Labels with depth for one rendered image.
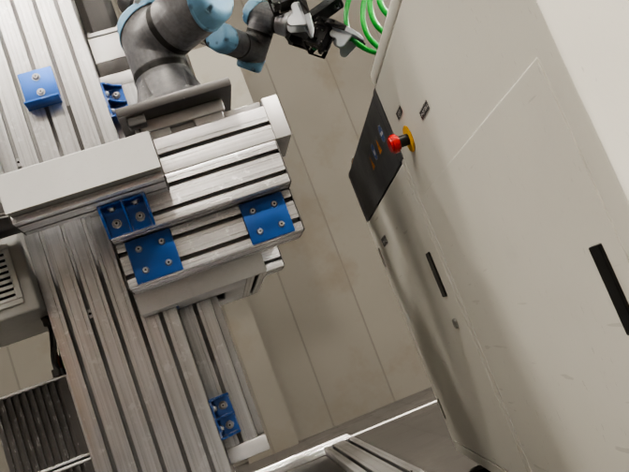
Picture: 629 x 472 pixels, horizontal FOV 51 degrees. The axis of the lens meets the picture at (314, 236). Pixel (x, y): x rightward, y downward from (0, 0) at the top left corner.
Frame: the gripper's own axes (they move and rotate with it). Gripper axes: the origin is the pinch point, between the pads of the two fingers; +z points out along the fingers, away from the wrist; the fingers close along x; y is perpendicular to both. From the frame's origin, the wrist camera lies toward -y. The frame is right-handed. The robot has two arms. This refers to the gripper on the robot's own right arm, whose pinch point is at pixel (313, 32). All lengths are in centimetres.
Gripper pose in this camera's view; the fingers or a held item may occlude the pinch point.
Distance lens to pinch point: 170.7
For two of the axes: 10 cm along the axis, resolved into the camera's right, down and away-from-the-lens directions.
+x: 0.3, -1.7, -9.9
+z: 3.5, 9.2, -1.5
